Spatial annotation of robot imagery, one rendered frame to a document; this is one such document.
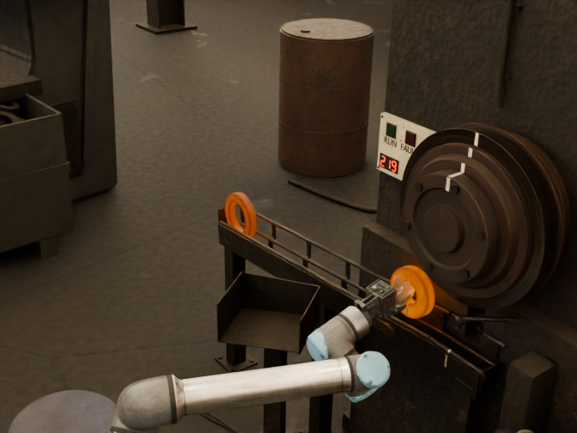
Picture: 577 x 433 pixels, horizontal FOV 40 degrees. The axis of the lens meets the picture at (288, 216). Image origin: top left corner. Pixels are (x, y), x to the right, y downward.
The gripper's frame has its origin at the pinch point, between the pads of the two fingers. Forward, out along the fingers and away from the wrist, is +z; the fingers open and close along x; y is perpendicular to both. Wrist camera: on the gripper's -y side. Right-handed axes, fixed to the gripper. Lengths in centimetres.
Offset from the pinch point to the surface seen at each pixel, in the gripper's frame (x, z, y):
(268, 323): 33.8, -31.8, -13.2
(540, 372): -46.2, -1.4, -0.6
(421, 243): -12.2, -5.0, 25.7
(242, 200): 86, -4, -5
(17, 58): 283, -14, 7
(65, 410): 51, -95, -12
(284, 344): 21.2, -34.4, -11.6
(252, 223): 80, -5, -13
